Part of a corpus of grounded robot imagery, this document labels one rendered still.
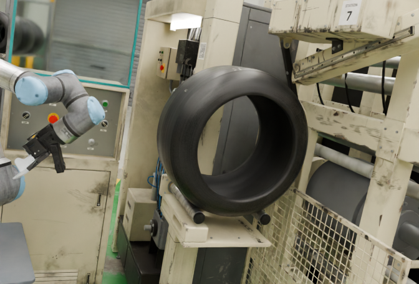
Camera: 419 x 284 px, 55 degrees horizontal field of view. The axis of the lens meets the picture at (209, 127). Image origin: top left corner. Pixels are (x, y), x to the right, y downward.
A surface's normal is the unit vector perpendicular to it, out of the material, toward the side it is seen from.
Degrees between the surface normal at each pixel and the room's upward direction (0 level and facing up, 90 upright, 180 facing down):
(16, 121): 90
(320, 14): 90
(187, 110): 72
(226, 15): 90
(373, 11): 90
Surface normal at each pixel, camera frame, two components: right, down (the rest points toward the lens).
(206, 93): -0.18, -0.41
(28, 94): -0.30, 0.17
